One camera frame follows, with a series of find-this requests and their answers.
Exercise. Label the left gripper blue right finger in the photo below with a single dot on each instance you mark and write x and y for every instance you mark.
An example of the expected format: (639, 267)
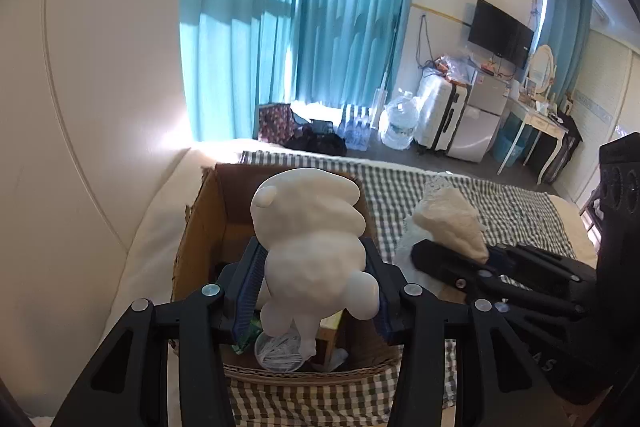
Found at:
(389, 322)

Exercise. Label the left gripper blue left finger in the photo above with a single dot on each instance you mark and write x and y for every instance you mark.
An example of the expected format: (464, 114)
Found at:
(241, 282)

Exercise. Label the clear lid blue jar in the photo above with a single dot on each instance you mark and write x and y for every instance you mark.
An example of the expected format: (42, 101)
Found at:
(279, 354)

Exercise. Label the green snack packet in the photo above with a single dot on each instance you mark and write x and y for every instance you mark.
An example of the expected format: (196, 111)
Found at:
(247, 340)

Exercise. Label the orange white medicine box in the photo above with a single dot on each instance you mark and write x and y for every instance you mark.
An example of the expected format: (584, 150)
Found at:
(326, 338)

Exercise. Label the cardboard box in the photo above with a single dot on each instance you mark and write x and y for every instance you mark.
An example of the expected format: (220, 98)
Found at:
(218, 229)

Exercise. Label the wooden chair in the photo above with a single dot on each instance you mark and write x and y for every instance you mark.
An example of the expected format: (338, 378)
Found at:
(591, 213)

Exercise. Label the checkered bed sheet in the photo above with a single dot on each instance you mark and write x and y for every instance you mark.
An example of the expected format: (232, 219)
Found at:
(407, 211)

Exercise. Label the large water jug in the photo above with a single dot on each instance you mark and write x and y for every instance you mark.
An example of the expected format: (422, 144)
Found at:
(398, 122)

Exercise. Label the pack of water bottles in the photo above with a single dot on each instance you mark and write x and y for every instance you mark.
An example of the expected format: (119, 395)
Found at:
(355, 127)

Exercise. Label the floral shopping bag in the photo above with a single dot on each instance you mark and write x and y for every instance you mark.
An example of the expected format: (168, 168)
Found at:
(276, 123)

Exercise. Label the black clothes pile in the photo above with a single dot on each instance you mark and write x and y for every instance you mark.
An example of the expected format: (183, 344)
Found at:
(306, 139)

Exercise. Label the white suitcase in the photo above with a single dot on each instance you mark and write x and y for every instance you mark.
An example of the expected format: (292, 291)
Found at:
(440, 103)

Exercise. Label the silver mini fridge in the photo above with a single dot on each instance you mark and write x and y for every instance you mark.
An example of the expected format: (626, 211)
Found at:
(480, 118)

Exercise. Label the oval vanity mirror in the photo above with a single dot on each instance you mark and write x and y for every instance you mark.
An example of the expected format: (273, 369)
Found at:
(540, 70)

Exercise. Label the teal curtain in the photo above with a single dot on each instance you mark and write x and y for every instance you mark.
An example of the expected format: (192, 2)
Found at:
(238, 55)

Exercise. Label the black wall television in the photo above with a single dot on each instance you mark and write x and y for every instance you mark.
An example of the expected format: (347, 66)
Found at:
(500, 34)

